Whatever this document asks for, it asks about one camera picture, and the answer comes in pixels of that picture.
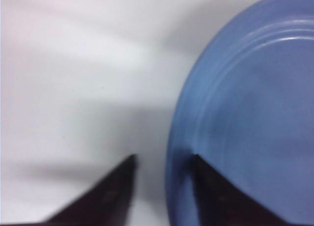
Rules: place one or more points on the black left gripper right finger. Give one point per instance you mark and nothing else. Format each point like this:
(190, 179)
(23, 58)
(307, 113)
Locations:
(219, 202)

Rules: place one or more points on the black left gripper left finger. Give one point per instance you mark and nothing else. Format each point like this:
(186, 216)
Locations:
(107, 202)

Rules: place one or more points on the blue round plate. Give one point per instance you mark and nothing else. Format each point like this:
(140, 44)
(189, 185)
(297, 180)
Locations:
(247, 108)

